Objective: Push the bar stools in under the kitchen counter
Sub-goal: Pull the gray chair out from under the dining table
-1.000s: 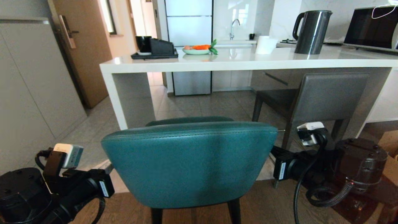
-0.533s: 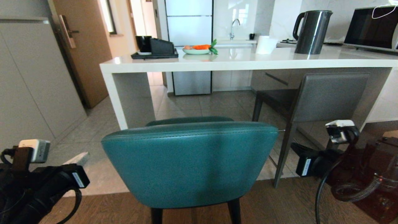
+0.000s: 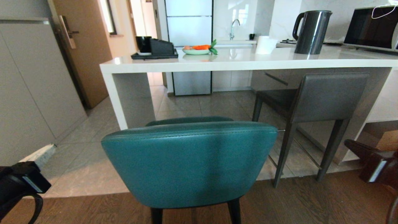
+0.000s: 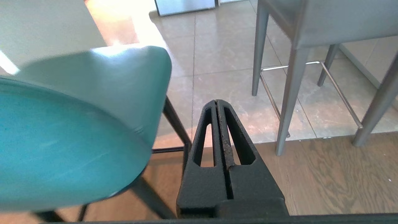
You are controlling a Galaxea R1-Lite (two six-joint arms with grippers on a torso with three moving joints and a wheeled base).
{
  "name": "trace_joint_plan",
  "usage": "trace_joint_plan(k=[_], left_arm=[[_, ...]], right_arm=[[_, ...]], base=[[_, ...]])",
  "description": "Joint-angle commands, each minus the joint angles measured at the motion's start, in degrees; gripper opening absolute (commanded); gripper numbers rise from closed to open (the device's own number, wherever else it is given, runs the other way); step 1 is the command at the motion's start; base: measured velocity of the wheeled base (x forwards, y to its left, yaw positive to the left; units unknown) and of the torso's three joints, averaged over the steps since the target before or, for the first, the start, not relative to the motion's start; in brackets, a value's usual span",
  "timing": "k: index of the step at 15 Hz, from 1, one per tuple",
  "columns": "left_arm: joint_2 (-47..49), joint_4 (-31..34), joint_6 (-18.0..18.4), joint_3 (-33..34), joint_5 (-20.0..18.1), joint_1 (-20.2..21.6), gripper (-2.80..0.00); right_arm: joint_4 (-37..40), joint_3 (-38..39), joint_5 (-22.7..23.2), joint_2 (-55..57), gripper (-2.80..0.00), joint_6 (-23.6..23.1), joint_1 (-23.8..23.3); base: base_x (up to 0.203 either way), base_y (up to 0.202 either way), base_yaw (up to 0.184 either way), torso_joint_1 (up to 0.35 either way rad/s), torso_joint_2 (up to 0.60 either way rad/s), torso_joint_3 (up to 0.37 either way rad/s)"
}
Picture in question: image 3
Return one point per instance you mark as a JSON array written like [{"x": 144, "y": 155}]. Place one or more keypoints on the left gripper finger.
[{"x": 42, "y": 154}]

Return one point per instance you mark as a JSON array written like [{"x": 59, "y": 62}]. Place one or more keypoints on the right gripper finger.
[{"x": 362, "y": 148}]

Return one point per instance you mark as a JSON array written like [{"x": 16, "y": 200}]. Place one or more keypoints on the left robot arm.
[{"x": 7, "y": 186}]

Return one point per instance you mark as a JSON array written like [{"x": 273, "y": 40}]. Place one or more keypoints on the grey leather bar stool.
[{"x": 326, "y": 96}]

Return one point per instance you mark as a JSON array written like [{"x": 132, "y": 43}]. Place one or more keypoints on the white kitchen counter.
[{"x": 248, "y": 62}]

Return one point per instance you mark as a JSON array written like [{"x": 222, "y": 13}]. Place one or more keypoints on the teal leather bar stool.
[{"x": 186, "y": 161}]

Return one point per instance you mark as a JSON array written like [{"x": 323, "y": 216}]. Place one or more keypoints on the chrome kitchen faucet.
[{"x": 232, "y": 31}]

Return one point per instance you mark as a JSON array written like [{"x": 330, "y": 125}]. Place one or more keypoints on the brown wooden door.
[{"x": 90, "y": 62}]

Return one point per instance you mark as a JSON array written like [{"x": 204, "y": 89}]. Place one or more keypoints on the black microwave oven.
[{"x": 370, "y": 28}]

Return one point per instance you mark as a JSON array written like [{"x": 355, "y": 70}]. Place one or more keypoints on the dark grey electric kettle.
[{"x": 311, "y": 34}]

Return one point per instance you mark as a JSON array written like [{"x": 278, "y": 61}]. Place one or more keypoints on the black gas stove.
[{"x": 287, "y": 41}]

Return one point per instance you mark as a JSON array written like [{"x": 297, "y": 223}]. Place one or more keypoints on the white paper towel roll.
[{"x": 266, "y": 45}]

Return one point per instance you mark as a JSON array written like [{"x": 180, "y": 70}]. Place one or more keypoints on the black serving tray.
[{"x": 155, "y": 57}]

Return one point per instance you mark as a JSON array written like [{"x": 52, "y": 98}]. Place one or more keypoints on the black box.
[{"x": 161, "y": 48}]

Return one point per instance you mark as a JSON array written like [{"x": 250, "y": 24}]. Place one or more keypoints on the white sink worktop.
[{"x": 236, "y": 43}]

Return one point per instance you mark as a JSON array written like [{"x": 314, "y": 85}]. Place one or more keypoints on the pink food piece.
[{"x": 187, "y": 48}]

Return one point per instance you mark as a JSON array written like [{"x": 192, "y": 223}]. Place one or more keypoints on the pale green plate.
[{"x": 196, "y": 52}]

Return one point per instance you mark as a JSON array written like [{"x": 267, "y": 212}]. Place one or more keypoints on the orange toy carrot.
[{"x": 202, "y": 47}]

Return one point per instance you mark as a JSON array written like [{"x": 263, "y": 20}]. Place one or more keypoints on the silver refrigerator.
[{"x": 189, "y": 28}]

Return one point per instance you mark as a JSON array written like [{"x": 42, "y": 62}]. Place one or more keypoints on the grey wall cabinet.
[{"x": 31, "y": 93}]

